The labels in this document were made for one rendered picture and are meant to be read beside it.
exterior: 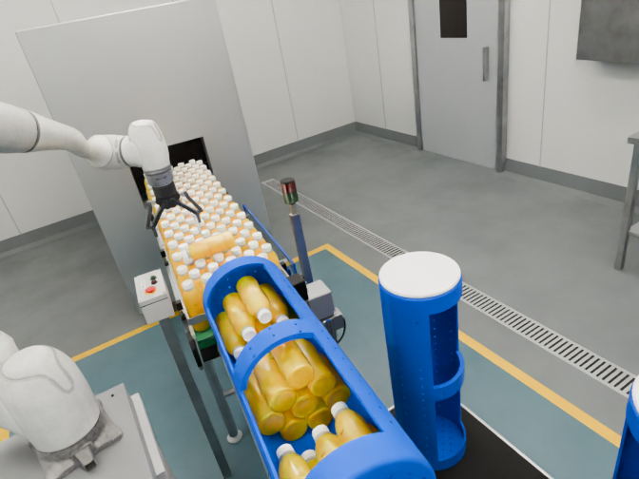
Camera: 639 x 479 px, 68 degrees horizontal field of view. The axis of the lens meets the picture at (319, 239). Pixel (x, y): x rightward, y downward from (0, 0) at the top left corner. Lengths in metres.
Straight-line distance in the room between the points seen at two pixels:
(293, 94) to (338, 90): 0.70
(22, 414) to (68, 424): 0.10
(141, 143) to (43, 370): 0.74
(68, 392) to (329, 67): 5.85
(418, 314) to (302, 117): 5.13
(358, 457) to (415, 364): 0.88
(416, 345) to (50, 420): 1.09
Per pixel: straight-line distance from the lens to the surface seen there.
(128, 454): 1.29
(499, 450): 2.27
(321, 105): 6.62
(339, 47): 6.71
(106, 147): 1.65
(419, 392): 1.84
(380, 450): 0.91
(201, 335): 1.83
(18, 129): 1.22
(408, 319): 1.61
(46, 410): 1.24
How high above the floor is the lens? 1.96
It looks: 28 degrees down
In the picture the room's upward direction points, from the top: 11 degrees counter-clockwise
